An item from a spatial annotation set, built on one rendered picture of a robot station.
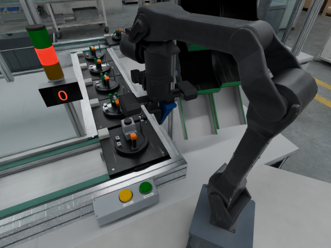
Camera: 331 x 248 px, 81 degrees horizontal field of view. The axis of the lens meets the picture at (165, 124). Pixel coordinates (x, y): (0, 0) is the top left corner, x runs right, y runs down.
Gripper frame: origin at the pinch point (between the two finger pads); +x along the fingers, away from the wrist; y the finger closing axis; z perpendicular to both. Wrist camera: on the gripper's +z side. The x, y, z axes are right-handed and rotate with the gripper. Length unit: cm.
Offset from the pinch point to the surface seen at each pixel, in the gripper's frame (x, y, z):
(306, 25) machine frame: 12, -159, 72
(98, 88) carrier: 26, 11, 67
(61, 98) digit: 6.3, 24.8, 29.0
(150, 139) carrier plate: 28.4, -3.2, 18.6
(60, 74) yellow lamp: -1.8, 22.2, 29.9
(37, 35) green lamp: -14.3, 24.2, 29.2
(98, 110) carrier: 28, 14, 48
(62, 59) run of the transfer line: 33, 29, 137
